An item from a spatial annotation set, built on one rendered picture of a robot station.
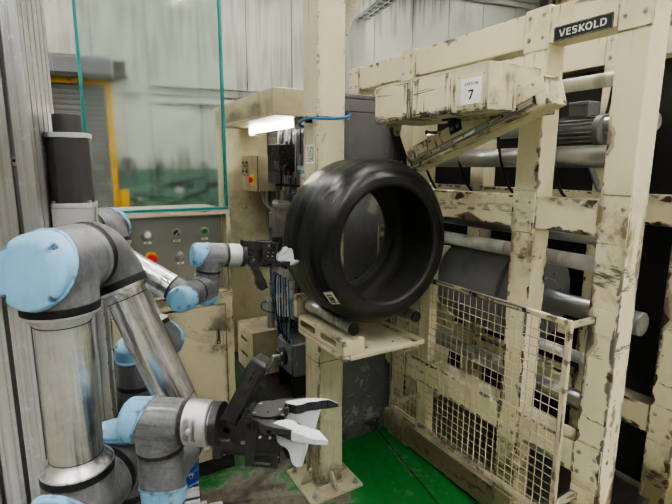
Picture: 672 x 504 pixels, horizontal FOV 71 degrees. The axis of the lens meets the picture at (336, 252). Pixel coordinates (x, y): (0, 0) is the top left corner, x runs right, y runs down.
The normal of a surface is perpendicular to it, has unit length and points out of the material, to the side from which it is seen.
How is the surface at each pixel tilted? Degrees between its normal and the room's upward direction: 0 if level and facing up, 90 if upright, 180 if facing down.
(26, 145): 90
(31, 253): 84
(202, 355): 90
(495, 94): 90
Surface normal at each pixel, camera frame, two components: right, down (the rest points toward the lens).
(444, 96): -0.86, 0.09
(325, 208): -0.22, -0.18
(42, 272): -0.10, 0.04
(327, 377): 0.50, 0.16
